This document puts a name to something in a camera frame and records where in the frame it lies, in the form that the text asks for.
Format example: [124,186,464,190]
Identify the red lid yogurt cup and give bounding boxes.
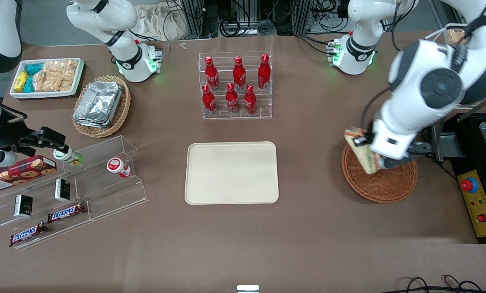
[107,157,131,178]

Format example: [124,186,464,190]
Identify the stack of foil trays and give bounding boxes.
[74,81,123,129]

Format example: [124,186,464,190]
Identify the clear acrylic stepped display stand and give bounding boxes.
[0,136,149,249]

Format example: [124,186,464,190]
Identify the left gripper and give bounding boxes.
[353,134,434,169]

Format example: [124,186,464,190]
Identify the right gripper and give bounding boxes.
[0,118,66,168]

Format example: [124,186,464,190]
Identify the black cable bundle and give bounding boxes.
[218,14,277,38]

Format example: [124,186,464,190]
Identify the white cloth bag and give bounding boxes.
[135,3,186,41]

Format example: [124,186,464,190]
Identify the light wicker basket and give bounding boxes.
[72,75,131,138]

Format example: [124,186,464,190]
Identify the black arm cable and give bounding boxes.
[361,87,394,131]

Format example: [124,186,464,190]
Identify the yellow snack pack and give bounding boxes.
[14,71,29,92]

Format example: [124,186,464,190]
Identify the small black carton box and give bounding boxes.
[55,178,71,202]
[14,195,33,217]

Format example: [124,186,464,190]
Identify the white plastic snack bin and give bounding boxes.
[10,58,85,100]

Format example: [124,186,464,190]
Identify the red tartan cookie box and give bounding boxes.
[0,155,57,194]

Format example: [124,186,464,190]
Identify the brown round wicker basket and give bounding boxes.
[341,140,418,204]

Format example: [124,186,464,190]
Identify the red cola bottle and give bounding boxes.
[244,85,257,114]
[202,85,218,114]
[204,56,220,91]
[226,83,240,114]
[258,54,272,90]
[233,56,246,91]

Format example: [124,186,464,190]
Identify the yellow control panel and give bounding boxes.
[457,169,486,238]

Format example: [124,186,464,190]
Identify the cream rectangular serving tray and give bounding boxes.
[185,141,279,205]

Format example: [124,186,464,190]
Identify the wrapped bread roll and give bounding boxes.
[447,28,469,44]

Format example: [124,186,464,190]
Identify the black floor cables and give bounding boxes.
[389,275,486,293]

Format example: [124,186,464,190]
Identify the black appliance housing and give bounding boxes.
[432,112,486,245]

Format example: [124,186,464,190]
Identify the Snickers chocolate bar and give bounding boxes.
[48,202,87,223]
[10,222,48,247]

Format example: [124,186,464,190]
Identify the green sunflower yogurt cup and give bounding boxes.
[54,146,83,166]

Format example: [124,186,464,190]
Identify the clear acrylic bottle rack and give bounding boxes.
[198,51,272,120]

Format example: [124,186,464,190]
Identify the clear bag of rice crackers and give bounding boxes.
[44,60,79,92]
[33,69,58,92]

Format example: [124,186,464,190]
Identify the wire bread rack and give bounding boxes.
[444,24,473,46]

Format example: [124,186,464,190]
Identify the triangle sandwich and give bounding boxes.
[344,127,381,175]

